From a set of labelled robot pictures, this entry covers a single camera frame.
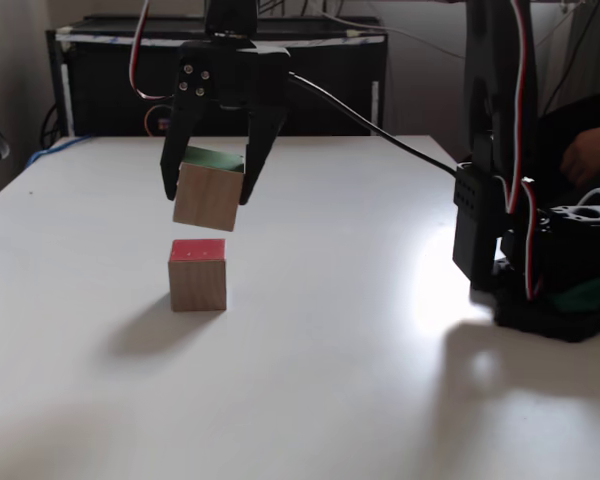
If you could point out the green-topped wooden cube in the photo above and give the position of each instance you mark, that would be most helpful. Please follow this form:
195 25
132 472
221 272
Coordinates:
207 200

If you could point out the black cabinet with taped edge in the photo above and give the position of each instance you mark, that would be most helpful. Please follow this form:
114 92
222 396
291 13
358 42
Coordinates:
105 75

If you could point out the person's hand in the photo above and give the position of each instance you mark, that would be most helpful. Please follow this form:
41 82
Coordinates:
587 155

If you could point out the red-topped wooden cube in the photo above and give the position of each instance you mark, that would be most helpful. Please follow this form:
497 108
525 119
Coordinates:
197 285

